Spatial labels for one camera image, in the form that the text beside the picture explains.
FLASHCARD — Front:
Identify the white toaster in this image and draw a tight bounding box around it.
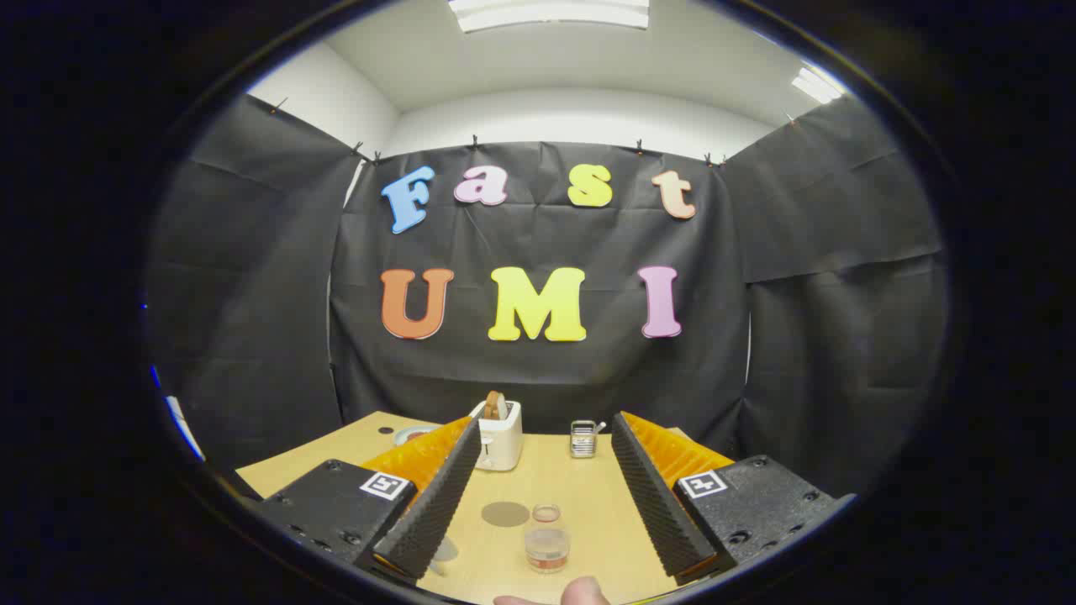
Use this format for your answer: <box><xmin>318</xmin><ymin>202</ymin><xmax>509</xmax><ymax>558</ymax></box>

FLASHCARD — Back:
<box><xmin>469</xmin><ymin>400</ymin><xmax>524</xmax><ymax>472</ymax></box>

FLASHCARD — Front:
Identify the small ceiling light panel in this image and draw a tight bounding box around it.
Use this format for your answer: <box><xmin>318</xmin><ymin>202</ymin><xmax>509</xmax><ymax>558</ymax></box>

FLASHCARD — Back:
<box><xmin>791</xmin><ymin>67</ymin><xmax>844</xmax><ymax>104</ymax></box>

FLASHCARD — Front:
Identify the clear juice bottle red ring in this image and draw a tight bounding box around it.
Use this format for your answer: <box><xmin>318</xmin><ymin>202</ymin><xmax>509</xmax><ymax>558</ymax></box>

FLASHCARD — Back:
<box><xmin>525</xmin><ymin>503</ymin><xmax>572</xmax><ymax>574</ymax></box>

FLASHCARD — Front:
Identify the round brown coaster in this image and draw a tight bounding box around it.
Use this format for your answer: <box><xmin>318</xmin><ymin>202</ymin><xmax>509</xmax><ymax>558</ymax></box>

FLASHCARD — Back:
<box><xmin>481</xmin><ymin>501</ymin><xmax>531</xmax><ymax>529</ymax></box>

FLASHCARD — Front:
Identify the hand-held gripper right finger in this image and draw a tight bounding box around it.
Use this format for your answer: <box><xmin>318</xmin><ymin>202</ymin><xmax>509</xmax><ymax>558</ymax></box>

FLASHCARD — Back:
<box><xmin>611</xmin><ymin>411</ymin><xmax>858</xmax><ymax>587</ymax></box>

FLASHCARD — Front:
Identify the wooden table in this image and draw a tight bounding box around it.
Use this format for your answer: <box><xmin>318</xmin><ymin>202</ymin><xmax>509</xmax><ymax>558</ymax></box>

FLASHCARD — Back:
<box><xmin>235</xmin><ymin>410</ymin><xmax>741</xmax><ymax>605</ymax></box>

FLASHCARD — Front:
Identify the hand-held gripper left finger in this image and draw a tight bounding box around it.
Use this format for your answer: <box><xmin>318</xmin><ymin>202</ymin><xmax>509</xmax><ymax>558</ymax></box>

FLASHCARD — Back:
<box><xmin>252</xmin><ymin>415</ymin><xmax>483</xmax><ymax>587</ymax></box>

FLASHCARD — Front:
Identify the long ceiling light panel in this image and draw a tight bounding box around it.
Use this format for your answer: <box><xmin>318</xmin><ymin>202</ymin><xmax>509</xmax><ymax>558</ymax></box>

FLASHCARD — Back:
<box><xmin>448</xmin><ymin>0</ymin><xmax>651</xmax><ymax>33</ymax></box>

